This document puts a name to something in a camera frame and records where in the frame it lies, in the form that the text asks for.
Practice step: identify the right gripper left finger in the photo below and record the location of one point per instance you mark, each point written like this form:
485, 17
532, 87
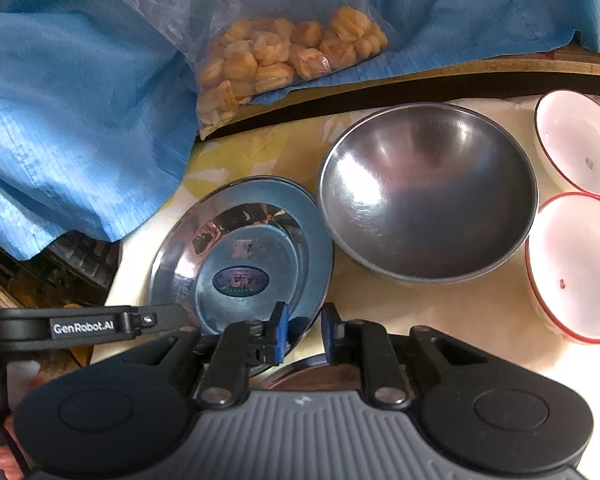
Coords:
242, 346

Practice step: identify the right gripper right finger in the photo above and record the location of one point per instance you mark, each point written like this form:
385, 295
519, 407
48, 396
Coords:
367, 346

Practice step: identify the steel plate with sticker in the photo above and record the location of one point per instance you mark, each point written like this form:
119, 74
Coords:
247, 245

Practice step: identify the large steel bowl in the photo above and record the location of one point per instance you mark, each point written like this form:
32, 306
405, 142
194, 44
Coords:
428, 193

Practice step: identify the white bowl red rim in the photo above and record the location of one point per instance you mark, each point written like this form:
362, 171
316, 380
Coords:
567, 140
562, 259

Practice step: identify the person's left hand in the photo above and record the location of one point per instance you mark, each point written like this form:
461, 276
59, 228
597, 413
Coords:
17, 380

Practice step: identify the cream floral tablecloth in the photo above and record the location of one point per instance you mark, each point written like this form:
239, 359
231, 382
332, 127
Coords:
494, 313

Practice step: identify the blue cloth garment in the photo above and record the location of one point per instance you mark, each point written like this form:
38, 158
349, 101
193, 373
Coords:
97, 110

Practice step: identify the clear bag of pastries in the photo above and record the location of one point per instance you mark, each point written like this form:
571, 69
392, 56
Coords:
241, 49

